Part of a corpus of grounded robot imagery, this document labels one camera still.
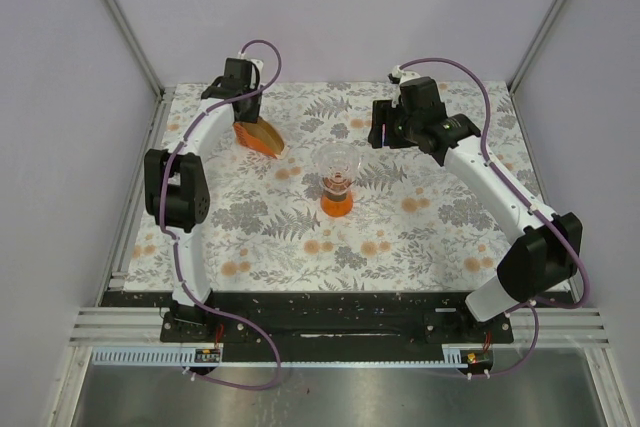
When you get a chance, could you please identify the floral patterned table mat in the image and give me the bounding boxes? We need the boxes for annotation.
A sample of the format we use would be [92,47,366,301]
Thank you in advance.
[203,82,509,291]

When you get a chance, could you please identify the steel front panel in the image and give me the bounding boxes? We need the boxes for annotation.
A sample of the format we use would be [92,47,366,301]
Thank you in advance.
[73,350,607,426]

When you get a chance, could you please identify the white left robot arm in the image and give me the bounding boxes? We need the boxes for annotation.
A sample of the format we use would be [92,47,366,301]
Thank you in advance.
[144,54,263,342]

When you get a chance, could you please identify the white slotted cable duct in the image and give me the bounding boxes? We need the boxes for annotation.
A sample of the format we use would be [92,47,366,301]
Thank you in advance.
[91,344,467,369]

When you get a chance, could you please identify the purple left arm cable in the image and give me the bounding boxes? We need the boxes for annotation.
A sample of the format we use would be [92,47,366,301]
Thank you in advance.
[154,39,284,390]

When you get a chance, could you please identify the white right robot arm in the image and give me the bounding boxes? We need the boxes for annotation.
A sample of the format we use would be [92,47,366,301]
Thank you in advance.
[368,75,582,343]

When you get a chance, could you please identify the clear plastic dripper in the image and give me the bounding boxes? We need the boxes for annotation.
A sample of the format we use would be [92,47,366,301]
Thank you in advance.
[313,142,361,195]

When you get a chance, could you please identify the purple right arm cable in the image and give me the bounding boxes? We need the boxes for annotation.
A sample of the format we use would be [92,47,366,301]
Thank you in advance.
[398,57,593,380]

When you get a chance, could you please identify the stack of brown filters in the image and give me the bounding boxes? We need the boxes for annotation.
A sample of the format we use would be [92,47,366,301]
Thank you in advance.
[239,120,284,156]

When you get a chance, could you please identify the orange glass carafe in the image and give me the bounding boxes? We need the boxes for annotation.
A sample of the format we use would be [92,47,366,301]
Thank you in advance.
[320,176,354,218]

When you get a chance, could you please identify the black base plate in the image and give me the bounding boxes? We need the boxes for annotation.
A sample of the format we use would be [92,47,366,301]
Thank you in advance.
[102,290,571,362]

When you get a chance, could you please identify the aluminium frame rail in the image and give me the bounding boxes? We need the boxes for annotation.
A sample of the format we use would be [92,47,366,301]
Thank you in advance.
[93,0,165,304]

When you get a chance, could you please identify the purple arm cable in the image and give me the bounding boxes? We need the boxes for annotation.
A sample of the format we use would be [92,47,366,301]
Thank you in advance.
[398,57,593,380]
[154,39,284,390]

